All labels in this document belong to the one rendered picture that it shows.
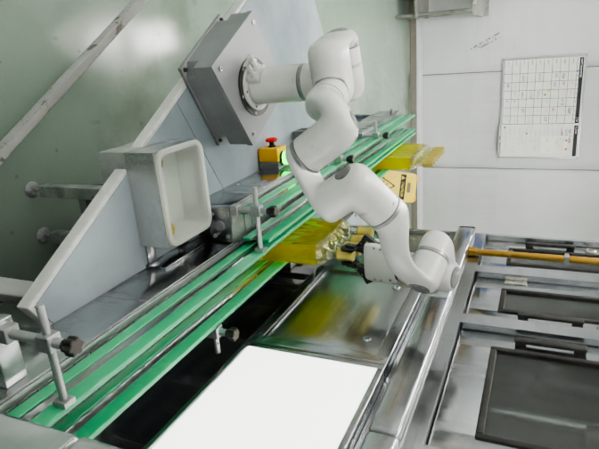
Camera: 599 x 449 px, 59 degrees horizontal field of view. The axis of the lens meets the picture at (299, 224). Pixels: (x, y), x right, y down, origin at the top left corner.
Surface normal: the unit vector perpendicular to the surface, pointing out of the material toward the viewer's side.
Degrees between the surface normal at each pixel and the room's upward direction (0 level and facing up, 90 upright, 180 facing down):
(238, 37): 5
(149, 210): 90
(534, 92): 90
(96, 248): 0
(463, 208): 90
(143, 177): 90
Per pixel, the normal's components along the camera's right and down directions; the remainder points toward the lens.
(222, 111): -0.30, 0.76
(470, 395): -0.07, -0.95
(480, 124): -0.40, 0.32
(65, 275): 0.91, 0.06
